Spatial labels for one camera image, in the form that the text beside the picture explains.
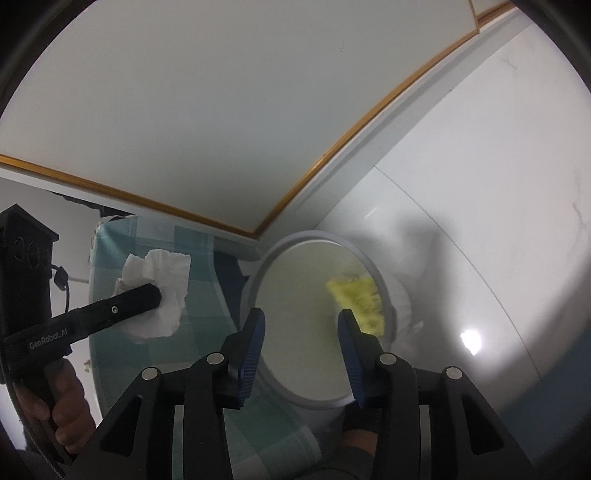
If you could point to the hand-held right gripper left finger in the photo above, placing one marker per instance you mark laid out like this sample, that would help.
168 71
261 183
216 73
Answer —
249 360

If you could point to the plaid tablecloth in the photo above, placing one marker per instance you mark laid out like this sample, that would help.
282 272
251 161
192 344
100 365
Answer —
207 286

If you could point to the white tissue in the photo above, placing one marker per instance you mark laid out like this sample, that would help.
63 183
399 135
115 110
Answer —
161 272

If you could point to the person's left hand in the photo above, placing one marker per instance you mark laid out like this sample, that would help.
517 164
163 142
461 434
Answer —
74 406

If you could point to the yellow packet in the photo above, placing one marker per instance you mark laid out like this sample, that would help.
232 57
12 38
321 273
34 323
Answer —
360 300

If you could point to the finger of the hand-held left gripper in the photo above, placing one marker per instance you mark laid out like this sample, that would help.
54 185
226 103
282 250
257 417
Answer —
115 307

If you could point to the white round bin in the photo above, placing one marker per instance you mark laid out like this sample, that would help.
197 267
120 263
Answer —
300 323

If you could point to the person's grey trousers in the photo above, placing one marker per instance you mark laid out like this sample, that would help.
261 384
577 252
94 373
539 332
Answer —
351 466

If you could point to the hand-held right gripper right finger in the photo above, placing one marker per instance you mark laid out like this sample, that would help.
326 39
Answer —
353 360

